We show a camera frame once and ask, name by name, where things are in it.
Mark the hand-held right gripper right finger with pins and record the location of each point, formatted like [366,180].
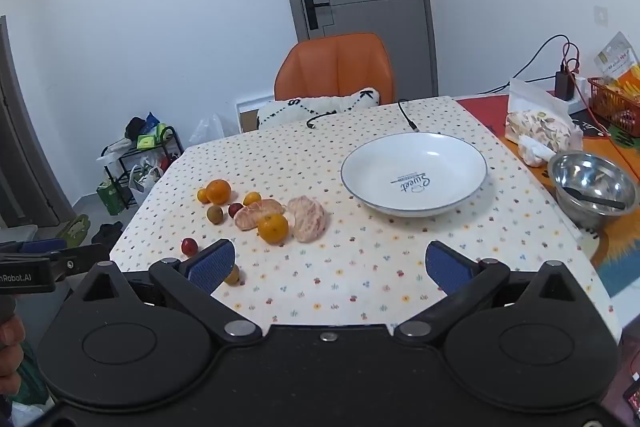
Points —
[447,269]

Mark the small orange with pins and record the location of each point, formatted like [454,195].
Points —
[202,196]
[252,198]

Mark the white wall socket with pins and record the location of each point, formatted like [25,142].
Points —
[600,15]

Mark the white power strip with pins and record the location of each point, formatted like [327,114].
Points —
[582,94]

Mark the white plate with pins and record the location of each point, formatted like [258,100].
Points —
[380,177]

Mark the black slipper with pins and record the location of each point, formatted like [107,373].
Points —
[107,236]

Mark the bag of nut candy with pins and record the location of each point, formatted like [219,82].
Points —
[540,132]

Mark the floral tablecloth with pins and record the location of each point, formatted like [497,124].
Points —
[350,257]

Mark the large orange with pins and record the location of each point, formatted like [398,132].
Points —
[218,191]

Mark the white gold snack packet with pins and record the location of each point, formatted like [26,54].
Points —
[617,52]

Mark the mandarin orange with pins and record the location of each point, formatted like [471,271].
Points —
[273,228]

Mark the person's left hand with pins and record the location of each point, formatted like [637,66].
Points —
[10,357]

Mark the red jujube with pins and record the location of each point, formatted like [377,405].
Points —
[235,209]
[189,247]

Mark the green packets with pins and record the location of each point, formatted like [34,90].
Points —
[150,139]

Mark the peeled tangerine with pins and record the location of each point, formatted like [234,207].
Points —
[252,217]

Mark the green slipper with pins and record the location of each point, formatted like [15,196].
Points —
[75,229]

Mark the orange chair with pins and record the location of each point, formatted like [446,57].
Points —
[335,67]

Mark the black charger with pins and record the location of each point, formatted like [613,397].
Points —
[564,84]

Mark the peeled pink pomelo piece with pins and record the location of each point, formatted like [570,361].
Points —
[309,219]

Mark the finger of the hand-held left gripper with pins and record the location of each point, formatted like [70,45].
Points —
[80,261]
[42,246]

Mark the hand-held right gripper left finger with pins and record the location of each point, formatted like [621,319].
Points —
[212,264]

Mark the black spoon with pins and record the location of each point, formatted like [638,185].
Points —
[595,199]

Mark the steel bowl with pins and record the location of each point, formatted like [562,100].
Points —
[600,172]

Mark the black shoe rack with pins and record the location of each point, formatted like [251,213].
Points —
[116,154]

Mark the small brown kiwi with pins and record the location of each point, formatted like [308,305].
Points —
[215,213]

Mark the red patterned table mat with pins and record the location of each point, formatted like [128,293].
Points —
[480,112]

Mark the clear plastic bag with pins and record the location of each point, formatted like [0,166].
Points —
[210,129]

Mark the white framed board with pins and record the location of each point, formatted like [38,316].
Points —
[247,117]

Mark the red basket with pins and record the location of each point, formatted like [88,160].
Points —
[610,109]

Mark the blue packet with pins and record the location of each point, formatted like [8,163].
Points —
[152,122]

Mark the small yellow fruit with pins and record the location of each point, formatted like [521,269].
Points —
[233,276]

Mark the white plastic bag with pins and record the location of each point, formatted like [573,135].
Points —
[142,182]

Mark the white black-patterned pillow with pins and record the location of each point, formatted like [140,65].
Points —
[300,109]

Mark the yellow snack packet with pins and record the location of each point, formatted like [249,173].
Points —
[627,82]

